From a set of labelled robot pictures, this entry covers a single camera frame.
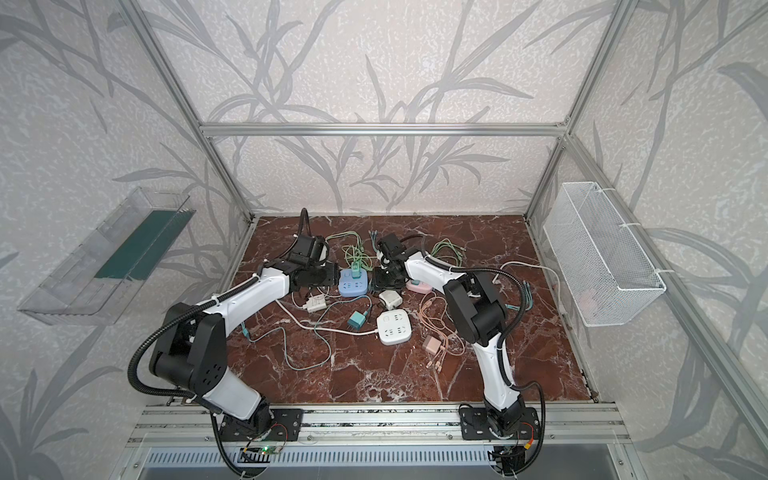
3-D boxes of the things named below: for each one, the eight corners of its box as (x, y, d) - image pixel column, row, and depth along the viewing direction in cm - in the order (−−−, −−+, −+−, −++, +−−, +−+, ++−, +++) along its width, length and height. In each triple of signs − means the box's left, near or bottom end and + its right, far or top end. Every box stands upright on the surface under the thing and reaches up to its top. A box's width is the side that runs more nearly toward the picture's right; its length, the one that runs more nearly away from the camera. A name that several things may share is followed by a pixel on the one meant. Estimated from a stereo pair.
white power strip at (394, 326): (381, 346, 88) (380, 343, 86) (375, 317, 94) (375, 313, 92) (413, 339, 89) (413, 336, 87) (406, 310, 95) (406, 306, 93)
